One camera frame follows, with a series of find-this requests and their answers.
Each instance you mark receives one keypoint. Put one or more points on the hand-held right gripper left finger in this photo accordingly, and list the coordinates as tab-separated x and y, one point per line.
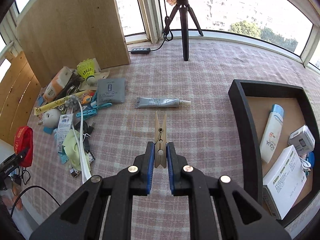
150	167

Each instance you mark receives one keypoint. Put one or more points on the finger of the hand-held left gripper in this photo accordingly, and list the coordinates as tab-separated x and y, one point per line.
21	155

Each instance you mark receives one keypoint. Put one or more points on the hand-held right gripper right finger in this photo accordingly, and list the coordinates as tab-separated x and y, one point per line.
171	167

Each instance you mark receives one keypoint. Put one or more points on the red cloth bag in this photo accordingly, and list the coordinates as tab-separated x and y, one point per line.
25	140

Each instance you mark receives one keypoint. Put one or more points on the wooden clothespin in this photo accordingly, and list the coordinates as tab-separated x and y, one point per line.
160	135

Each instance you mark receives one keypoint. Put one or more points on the black tray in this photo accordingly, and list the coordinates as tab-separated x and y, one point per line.
240	110

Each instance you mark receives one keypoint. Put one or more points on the white sunscreen tube blue cap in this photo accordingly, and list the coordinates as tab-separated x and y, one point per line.
271	135

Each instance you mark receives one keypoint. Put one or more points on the white printed box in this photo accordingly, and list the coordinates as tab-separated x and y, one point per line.
285	182

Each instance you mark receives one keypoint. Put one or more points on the grey small box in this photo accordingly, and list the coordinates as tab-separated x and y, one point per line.
301	140

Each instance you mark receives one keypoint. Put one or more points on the orange printed cloth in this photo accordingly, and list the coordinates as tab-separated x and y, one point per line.
13	192

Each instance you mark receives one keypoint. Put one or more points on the blue blister pack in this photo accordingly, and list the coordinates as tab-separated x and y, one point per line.
64	130

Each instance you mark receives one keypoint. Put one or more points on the green cleaning cloth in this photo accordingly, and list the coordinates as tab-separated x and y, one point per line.
72	150

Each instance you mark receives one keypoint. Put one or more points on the small lighter packet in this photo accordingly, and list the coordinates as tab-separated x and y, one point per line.
75	172

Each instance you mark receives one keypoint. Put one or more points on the yellow patterned long packet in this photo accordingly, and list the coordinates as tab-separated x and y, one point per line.
55	103

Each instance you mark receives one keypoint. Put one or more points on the wooden slat panel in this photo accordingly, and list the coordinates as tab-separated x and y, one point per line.
17	92

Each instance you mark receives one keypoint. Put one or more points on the grey glue tube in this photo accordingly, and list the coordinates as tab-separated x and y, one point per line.
157	102

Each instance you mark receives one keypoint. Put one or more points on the orange tissue pack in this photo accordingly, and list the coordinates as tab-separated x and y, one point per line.
57	83

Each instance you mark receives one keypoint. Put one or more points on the grey foil packet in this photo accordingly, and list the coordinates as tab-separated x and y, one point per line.
111	91

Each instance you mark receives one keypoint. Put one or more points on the orange small toy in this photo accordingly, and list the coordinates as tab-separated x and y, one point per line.
87	98

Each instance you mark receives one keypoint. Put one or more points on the white paper packet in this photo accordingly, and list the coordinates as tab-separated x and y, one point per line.
102	76

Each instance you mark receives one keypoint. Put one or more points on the yellow shuttlecock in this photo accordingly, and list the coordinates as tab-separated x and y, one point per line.
86	70

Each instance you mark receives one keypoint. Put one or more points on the white small carton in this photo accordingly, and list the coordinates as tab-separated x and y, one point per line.
97	65

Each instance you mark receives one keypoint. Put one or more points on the black power strip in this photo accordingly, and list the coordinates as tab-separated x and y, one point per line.
140	50

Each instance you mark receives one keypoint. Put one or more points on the light wooden board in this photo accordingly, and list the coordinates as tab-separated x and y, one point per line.
72	30

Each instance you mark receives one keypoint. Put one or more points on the black tripod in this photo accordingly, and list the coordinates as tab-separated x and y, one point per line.
185	30

